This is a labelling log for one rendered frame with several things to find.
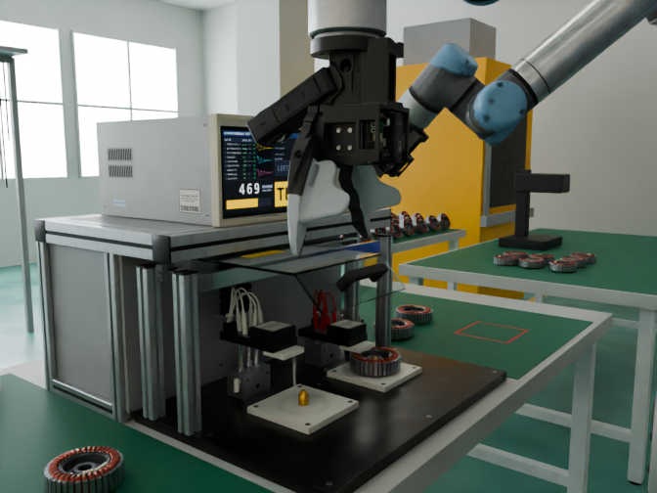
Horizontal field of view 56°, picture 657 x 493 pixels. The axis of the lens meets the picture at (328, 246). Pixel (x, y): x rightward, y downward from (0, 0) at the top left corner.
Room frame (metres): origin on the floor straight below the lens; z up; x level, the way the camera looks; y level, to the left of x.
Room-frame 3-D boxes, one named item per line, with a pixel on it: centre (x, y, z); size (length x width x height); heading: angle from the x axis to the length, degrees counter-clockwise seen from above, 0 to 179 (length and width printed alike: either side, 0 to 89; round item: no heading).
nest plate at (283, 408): (1.10, 0.05, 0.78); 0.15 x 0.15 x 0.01; 52
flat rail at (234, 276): (1.26, 0.05, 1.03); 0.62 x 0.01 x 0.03; 142
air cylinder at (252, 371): (1.19, 0.16, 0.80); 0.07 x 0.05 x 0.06; 142
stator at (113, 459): (0.88, 0.37, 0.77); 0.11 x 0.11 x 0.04
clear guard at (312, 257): (1.10, 0.06, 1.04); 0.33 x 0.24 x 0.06; 52
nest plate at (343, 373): (1.29, -0.10, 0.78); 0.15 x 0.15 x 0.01; 52
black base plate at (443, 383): (1.21, -0.02, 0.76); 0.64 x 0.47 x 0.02; 142
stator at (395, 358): (1.30, -0.10, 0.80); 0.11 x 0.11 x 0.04
